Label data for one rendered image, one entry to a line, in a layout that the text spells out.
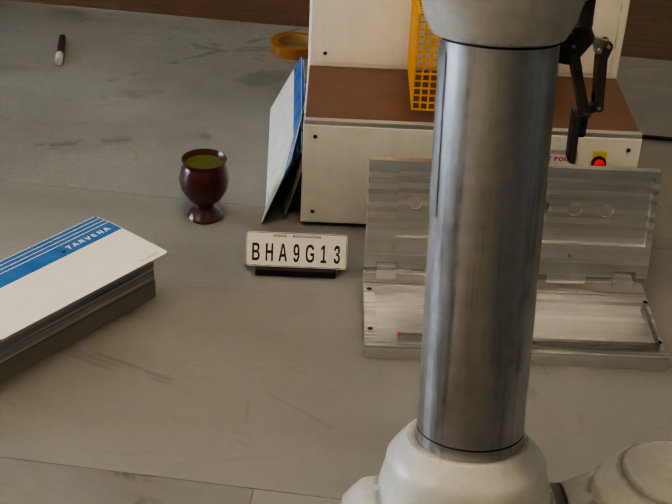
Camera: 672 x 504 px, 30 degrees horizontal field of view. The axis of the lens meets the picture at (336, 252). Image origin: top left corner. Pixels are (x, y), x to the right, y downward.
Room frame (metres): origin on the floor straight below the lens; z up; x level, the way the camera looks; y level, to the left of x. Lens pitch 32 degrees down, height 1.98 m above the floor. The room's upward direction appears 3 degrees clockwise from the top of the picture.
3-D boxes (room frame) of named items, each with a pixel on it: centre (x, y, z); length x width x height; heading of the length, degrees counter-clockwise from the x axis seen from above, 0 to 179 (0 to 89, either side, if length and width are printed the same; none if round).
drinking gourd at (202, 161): (1.85, 0.23, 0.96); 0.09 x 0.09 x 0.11
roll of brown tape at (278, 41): (2.59, 0.11, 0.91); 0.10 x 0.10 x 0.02
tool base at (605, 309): (1.57, -0.27, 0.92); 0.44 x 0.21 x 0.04; 91
